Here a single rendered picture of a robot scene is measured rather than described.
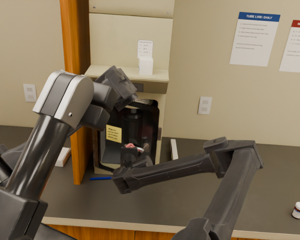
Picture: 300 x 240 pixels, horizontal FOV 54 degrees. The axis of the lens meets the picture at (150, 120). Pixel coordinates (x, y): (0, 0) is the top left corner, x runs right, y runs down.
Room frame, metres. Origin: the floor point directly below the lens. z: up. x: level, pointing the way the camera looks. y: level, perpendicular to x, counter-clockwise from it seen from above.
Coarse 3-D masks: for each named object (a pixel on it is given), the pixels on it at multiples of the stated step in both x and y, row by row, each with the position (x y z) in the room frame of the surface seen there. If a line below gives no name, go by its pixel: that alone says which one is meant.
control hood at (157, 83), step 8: (88, 72) 1.06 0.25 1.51; (96, 72) 1.07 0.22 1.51; (128, 72) 1.09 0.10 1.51; (136, 72) 1.10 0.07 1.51; (152, 72) 1.12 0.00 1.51; (160, 72) 1.12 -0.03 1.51; (168, 72) 1.14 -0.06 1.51; (136, 80) 1.05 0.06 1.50; (144, 80) 1.05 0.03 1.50; (152, 80) 1.05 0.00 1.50; (160, 80) 1.05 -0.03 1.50; (168, 80) 1.05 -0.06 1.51; (144, 88) 1.10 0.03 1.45; (152, 88) 1.10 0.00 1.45; (160, 88) 1.09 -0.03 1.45
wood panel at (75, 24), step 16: (64, 0) 1.07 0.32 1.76; (80, 0) 1.25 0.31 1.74; (64, 16) 1.07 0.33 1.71; (80, 16) 1.24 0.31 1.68; (64, 32) 1.07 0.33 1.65; (80, 32) 1.23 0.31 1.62; (64, 48) 1.07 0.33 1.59; (80, 48) 1.21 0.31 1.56; (80, 64) 1.20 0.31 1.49; (80, 128) 1.14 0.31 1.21; (80, 144) 1.13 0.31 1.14; (80, 160) 1.11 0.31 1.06; (80, 176) 1.09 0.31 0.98
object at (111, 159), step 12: (132, 108) 1.09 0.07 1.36; (144, 108) 1.07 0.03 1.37; (156, 108) 1.05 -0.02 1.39; (108, 120) 1.12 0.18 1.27; (120, 120) 1.10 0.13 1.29; (132, 120) 1.08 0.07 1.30; (144, 120) 1.07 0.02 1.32; (156, 120) 1.05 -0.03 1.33; (132, 132) 1.08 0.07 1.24; (144, 132) 1.07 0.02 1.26; (156, 132) 1.05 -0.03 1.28; (108, 144) 1.12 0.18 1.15; (120, 144) 1.10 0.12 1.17; (156, 144) 1.05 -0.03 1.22; (108, 156) 1.13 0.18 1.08; (144, 156) 1.06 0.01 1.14; (108, 168) 1.13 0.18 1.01
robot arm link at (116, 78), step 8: (112, 72) 0.68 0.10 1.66; (120, 72) 0.72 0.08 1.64; (104, 80) 0.67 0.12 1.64; (112, 80) 0.67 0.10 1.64; (120, 80) 0.68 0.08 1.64; (128, 80) 0.73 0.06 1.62; (120, 88) 0.66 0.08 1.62; (128, 88) 0.68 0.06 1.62; (120, 96) 0.66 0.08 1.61; (128, 96) 0.68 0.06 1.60; (24, 144) 0.56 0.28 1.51; (0, 152) 0.54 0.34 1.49; (8, 152) 0.54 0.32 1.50; (16, 152) 0.54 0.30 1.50; (8, 160) 0.53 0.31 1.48; (16, 160) 0.54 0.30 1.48; (0, 184) 0.50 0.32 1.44
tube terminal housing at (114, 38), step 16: (96, 16) 1.16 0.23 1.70; (112, 16) 1.16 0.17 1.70; (128, 16) 1.16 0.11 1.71; (144, 16) 1.18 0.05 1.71; (96, 32) 1.16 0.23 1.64; (112, 32) 1.16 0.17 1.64; (128, 32) 1.16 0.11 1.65; (144, 32) 1.16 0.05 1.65; (160, 32) 1.16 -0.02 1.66; (96, 48) 1.16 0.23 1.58; (112, 48) 1.16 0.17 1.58; (128, 48) 1.16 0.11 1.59; (160, 48) 1.16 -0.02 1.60; (96, 64) 1.16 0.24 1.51; (112, 64) 1.16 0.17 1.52; (128, 64) 1.16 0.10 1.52; (160, 64) 1.16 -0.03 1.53; (144, 96) 1.16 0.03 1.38; (160, 96) 1.16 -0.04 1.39; (160, 112) 1.16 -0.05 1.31; (160, 144) 1.16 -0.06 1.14
